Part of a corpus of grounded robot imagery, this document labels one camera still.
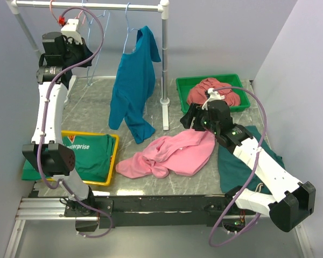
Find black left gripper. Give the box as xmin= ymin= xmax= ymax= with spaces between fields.
xmin=62 ymin=37 xmax=95 ymax=69

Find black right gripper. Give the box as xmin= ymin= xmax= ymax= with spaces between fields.
xmin=179 ymin=103 xmax=219 ymax=135

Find blue wire hanger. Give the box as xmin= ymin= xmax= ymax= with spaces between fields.
xmin=80 ymin=0 xmax=111 ymax=87

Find pink t shirt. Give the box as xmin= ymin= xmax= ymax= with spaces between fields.
xmin=116 ymin=129 xmax=215 ymax=179

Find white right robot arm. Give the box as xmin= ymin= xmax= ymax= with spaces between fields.
xmin=180 ymin=100 xmax=316 ymax=232

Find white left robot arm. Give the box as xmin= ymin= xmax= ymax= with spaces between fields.
xmin=22 ymin=32 xmax=96 ymax=216

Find dusty red shirt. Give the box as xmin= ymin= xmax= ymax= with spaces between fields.
xmin=187 ymin=77 xmax=241 ymax=106

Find blue t shirt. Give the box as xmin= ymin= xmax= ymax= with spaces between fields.
xmin=108 ymin=26 xmax=161 ymax=144

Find blue hanger with shirt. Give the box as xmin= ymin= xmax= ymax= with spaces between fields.
xmin=123 ymin=2 xmax=138 ymax=54

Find green printed t shirt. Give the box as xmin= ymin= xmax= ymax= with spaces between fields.
xmin=21 ymin=134 xmax=116 ymax=182

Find green plastic tray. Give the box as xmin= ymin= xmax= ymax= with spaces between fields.
xmin=176 ymin=74 xmax=250 ymax=113

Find dark green shorts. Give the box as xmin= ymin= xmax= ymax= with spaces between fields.
xmin=217 ymin=125 xmax=285 ymax=195

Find silver clothes rack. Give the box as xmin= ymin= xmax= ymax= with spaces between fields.
xmin=6 ymin=1 xmax=170 ymax=131

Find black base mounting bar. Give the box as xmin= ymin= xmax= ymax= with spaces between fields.
xmin=64 ymin=193 xmax=260 ymax=232

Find yellow plastic tray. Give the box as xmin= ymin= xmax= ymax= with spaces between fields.
xmin=61 ymin=131 xmax=120 ymax=187

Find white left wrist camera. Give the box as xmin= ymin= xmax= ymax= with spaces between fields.
xmin=58 ymin=16 xmax=83 ymax=45

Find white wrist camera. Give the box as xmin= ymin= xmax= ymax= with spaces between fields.
xmin=58 ymin=16 xmax=83 ymax=45
xmin=201 ymin=88 xmax=224 ymax=110

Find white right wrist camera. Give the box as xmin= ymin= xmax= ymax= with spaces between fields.
xmin=201 ymin=88 xmax=224 ymax=110

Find pink wire hanger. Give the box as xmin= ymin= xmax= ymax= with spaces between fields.
xmin=49 ymin=0 xmax=87 ymax=25

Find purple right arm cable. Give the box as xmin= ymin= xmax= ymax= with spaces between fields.
xmin=207 ymin=85 xmax=267 ymax=247

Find aluminium frame rail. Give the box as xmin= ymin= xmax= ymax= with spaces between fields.
xmin=4 ymin=196 xmax=313 ymax=258

